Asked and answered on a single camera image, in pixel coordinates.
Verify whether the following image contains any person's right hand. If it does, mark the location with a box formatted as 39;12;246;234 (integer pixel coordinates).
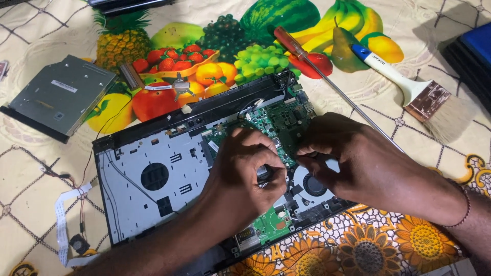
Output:
295;112;467;227

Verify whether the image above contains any person's left hand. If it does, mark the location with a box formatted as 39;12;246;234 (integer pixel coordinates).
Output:
203;128;288;239

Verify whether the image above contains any small black part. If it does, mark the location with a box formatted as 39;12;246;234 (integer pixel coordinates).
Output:
256;165;275;189

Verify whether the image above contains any black laptop cooling fan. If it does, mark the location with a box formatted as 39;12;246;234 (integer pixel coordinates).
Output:
286;158;346;215

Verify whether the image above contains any green laptop motherboard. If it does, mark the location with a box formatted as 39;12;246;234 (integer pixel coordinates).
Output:
201;82;317;254

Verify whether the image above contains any open black laptop base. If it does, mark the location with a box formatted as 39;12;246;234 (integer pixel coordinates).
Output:
92;69;359;276

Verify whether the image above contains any white paper sheet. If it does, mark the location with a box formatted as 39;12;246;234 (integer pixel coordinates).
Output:
420;258;478;276

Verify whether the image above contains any stack of blue black laptops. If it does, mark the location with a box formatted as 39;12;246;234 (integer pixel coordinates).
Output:
440;22;491;116

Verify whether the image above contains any black laptop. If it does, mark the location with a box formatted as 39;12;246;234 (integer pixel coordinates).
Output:
87;0;177;17

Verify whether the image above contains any small black round speaker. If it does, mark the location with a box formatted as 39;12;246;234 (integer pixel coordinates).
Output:
69;234;91;256

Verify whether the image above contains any silver optical disc drive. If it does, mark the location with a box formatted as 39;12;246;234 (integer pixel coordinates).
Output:
0;54;119;144

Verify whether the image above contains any fruit print tablecloth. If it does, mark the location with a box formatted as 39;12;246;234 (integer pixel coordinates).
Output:
0;0;491;276

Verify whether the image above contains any forked metal hinge bracket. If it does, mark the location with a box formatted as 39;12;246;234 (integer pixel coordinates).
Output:
173;73;196;102

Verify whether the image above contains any red handled long screwdriver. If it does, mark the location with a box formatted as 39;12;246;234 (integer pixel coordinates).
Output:
273;26;407;154

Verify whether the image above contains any white handled paint brush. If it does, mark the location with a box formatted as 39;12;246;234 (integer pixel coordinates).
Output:
351;43;476;144

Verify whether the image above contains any flat metal hinge bracket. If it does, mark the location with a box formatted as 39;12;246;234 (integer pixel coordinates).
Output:
120;62;146;91

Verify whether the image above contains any thin beaded wrist bracelet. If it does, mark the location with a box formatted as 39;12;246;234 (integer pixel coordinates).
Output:
445;180;471;229

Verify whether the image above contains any thin black and red wire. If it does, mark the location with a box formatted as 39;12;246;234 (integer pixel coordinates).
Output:
38;96;135;240

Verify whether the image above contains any white flat ribbon cable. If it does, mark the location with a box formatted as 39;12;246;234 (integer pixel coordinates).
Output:
54;182;101;268

